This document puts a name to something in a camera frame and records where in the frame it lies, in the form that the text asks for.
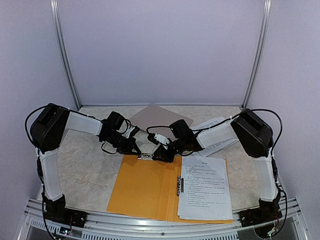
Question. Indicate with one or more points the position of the white printed sheet dense text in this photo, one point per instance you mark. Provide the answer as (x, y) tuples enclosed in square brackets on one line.
[(226, 137)]

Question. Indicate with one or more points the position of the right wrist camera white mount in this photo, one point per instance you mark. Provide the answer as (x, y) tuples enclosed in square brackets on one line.
[(157, 138)]

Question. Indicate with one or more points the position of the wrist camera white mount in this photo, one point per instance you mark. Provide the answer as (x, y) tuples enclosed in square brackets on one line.
[(157, 138), (132, 131)]

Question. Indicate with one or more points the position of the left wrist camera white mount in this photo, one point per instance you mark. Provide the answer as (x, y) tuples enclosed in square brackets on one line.
[(132, 131)]

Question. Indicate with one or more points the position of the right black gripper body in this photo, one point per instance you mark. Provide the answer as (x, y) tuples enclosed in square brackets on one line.
[(180, 146)]

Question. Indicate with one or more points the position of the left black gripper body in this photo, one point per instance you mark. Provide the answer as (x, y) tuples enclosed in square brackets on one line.
[(122, 147)]

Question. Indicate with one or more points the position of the orange folder edge clip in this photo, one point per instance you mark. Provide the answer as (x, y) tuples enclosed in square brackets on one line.
[(145, 156)]

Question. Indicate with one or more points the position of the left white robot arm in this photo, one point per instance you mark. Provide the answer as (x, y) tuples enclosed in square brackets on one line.
[(48, 131)]

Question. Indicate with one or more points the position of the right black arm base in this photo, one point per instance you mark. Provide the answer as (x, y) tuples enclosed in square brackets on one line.
[(265, 212)]

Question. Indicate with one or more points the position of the pink-brown file folder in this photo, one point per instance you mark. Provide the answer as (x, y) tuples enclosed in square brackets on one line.
[(155, 115)]

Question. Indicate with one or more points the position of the right aluminium frame post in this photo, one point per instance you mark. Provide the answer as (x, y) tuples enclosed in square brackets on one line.
[(258, 53)]

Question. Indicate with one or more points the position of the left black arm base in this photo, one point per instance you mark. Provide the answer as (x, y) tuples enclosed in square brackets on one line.
[(65, 216)]

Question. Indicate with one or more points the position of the white printed sheet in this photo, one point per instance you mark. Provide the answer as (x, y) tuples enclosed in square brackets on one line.
[(204, 190)]

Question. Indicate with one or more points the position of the orange folder centre clip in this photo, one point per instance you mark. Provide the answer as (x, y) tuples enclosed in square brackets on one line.
[(179, 185)]

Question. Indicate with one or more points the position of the left aluminium frame post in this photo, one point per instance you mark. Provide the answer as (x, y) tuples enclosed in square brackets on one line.
[(54, 5)]

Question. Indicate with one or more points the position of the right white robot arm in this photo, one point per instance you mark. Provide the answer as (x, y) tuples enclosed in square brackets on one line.
[(254, 135)]

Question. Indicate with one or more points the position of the aluminium frame post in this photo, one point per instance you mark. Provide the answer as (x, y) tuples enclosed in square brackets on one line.
[(258, 53), (54, 5)]

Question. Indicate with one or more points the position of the orange folder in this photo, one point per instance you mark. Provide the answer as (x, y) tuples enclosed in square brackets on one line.
[(148, 189)]

